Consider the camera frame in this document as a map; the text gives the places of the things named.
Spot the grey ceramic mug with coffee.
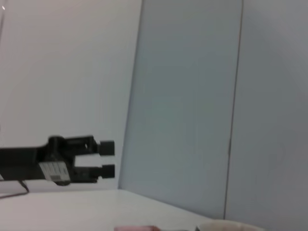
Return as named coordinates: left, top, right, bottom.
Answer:
left=196, top=219, right=266, bottom=231

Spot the left gripper connector cable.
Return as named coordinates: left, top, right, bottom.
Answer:
left=0, top=179, right=30, bottom=199

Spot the pink handled metal spoon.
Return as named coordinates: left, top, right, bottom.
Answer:
left=114, top=225, right=157, bottom=231

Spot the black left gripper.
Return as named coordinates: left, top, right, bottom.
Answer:
left=0, top=136, right=76, bottom=187

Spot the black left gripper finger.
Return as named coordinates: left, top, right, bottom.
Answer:
left=72, top=164, right=116, bottom=184
left=64, top=135, right=116, bottom=157

